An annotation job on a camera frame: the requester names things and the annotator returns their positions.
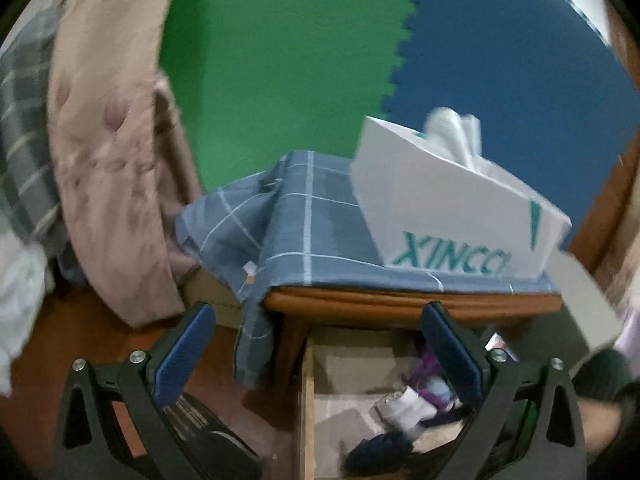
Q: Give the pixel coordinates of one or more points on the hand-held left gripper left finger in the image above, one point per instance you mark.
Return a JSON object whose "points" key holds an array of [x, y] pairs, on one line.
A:
{"points": [[182, 355]]}

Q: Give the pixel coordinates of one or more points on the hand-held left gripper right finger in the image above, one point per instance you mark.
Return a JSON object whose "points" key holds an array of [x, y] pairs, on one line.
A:
{"points": [[450, 355]]}

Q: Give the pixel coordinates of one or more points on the purple underwear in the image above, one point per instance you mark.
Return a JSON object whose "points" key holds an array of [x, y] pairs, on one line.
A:
{"points": [[427, 370]]}

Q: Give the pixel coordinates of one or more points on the light blue underwear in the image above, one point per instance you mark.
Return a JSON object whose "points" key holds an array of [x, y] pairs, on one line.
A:
{"points": [[437, 387]]}

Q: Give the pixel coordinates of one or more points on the small white underwear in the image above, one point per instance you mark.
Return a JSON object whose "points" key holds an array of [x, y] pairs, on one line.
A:
{"points": [[405, 407]]}

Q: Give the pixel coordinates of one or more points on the navy underwear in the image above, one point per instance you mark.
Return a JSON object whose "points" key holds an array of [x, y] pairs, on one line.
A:
{"points": [[380, 450]]}

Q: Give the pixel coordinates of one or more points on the wooden drawer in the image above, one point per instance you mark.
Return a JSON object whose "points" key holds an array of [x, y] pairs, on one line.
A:
{"points": [[307, 410]]}

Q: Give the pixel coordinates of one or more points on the white shoe box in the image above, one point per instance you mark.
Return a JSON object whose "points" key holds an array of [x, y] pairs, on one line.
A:
{"points": [[425, 210]]}

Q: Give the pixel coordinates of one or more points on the large white underwear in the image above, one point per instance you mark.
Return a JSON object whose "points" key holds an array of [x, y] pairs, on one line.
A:
{"points": [[452, 135]]}

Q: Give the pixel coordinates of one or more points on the person's right forearm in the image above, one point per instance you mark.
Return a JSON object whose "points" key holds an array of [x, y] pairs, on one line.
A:
{"points": [[605, 410]]}

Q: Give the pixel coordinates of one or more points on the dark plaid cloth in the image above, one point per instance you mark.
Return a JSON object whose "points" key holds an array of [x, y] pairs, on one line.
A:
{"points": [[200, 412]]}

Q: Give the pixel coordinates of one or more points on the cardboard box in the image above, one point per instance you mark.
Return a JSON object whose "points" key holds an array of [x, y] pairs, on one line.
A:
{"points": [[210, 290]]}

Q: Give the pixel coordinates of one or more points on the wooden nightstand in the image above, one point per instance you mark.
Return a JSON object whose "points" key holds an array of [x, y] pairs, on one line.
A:
{"points": [[375, 302]]}

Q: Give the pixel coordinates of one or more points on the grey foam cushion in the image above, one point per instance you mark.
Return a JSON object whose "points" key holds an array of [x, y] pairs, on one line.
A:
{"points": [[585, 305]]}

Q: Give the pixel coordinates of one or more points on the white cloth at left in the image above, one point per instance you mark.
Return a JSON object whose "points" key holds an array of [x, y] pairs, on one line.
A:
{"points": [[20, 310]]}

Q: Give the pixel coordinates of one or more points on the blue checked cloth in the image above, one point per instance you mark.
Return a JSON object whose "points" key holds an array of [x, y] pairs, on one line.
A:
{"points": [[325, 230]]}

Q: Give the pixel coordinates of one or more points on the grey plaid blanket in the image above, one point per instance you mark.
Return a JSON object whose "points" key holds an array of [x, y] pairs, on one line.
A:
{"points": [[25, 135]]}

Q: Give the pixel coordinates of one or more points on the blue foam mat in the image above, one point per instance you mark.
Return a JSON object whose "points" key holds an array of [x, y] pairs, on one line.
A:
{"points": [[510, 60]]}

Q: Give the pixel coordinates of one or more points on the green foam mat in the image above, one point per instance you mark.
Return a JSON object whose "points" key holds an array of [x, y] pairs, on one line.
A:
{"points": [[280, 60]]}

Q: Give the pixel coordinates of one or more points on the brown wooden frame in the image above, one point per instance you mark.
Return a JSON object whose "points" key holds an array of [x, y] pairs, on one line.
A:
{"points": [[605, 200]]}

